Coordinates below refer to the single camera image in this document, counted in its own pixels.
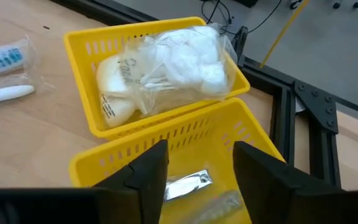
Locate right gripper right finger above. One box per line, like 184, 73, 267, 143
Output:
232, 141, 343, 224

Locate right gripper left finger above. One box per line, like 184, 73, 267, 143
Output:
93, 139, 170, 224

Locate clear bag of cotton balls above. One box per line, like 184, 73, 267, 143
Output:
124, 23, 239, 116

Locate white toothbrush with green grip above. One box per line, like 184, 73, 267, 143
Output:
0, 83, 37, 108

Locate blue toothbrush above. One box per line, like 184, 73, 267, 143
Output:
0, 37, 42, 82

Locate silver nail clipper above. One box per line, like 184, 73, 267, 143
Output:
163, 169, 214, 202

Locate yellow slotted plastic basket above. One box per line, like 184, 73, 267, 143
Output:
63, 16, 251, 141
68, 96, 287, 224

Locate black clamp stand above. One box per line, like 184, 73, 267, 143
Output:
231, 26, 250, 68

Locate black aluminium table frame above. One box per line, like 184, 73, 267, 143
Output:
50, 0, 358, 190

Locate tangled black cables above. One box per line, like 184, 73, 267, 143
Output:
200, 0, 284, 35

